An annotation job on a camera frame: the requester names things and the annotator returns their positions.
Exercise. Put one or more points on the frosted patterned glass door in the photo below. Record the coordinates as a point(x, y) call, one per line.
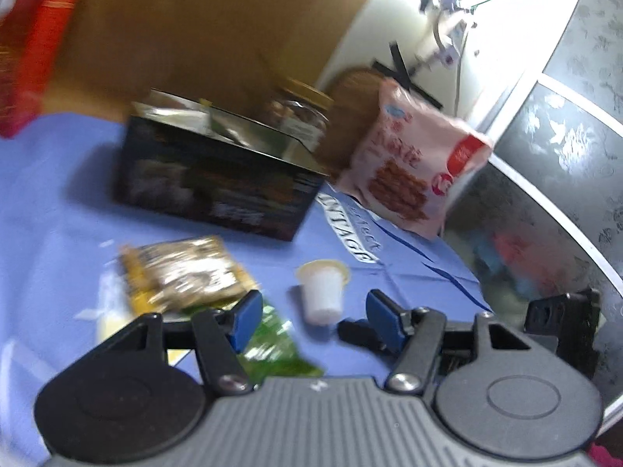
point(559, 155)

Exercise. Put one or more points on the wooden headboard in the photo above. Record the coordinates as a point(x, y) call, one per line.
point(194, 24)

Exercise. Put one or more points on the black tape strips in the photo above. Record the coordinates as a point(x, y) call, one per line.
point(404, 75)

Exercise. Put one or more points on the pink snack bag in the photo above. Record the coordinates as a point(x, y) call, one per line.
point(404, 170)

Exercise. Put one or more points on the yellow orange snack packet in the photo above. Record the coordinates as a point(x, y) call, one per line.
point(190, 272)

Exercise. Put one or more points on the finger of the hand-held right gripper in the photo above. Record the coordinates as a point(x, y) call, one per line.
point(353, 331)

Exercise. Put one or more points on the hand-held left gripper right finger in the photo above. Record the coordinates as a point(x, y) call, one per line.
point(382, 316)

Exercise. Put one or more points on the white wall hook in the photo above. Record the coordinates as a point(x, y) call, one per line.
point(450, 24)

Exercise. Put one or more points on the red gift box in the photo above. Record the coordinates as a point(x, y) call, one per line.
point(34, 48)

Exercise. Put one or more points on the black cardboard box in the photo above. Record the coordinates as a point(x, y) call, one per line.
point(214, 185)

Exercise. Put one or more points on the clear jar of nuts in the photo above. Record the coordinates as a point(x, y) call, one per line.
point(299, 116)

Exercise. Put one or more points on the dark green leafy packet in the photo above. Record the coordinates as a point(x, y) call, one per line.
point(272, 345)

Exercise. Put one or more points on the blue printed cloth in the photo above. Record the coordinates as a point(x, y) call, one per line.
point(58, 204)

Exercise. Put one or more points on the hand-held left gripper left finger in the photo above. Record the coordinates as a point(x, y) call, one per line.
point(246, 318)

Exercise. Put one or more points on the white jelly cup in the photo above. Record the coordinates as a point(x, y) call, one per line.
point(321, 287)

